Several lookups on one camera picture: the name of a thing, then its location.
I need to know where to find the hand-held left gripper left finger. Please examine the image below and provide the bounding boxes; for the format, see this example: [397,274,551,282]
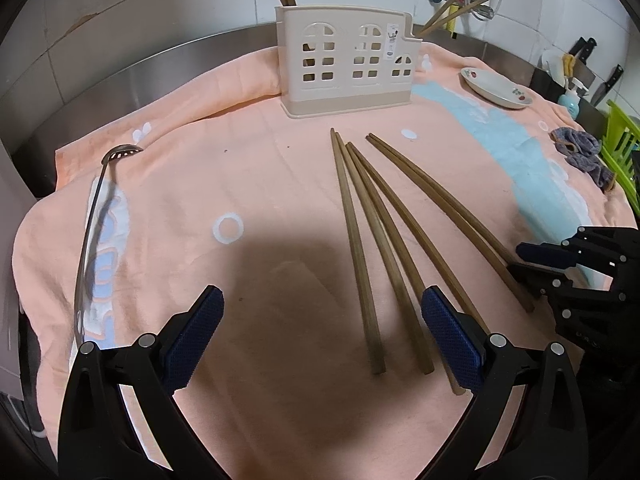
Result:
[59,285,236,480]

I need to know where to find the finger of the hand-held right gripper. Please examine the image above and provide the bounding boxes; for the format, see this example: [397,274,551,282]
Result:
[505,262,576,302]
[517,226,640,286]

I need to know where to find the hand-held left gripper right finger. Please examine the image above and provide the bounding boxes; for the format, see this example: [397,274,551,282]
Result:
[420,286,590,480]

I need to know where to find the beige plastic utensil holder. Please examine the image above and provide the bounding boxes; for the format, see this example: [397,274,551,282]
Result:
[275,5,423,120]

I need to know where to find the grey rag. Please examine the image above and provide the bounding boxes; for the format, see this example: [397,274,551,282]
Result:
[550,127,617,192]

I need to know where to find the green plastic dish rack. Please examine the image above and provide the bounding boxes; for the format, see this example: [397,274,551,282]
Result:
[600,100,640,216]

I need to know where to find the blue soap pump bottle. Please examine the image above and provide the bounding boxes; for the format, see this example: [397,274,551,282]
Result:
[557,78,590,120]

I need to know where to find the metal slotted spoon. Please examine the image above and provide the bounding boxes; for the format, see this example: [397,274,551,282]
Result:
[73,144,145,356]

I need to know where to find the peach printed towel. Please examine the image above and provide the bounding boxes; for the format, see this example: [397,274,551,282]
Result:
[12,40,640,480]

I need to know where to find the dark utensil container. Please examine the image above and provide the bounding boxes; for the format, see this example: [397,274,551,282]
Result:
[529,65,561,101]

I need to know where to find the white printed plate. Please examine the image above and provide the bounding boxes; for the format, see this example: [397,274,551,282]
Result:
[460,66,532,110]

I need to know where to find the black handled knife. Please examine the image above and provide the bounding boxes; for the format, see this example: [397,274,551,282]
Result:
[592,64,625,107]

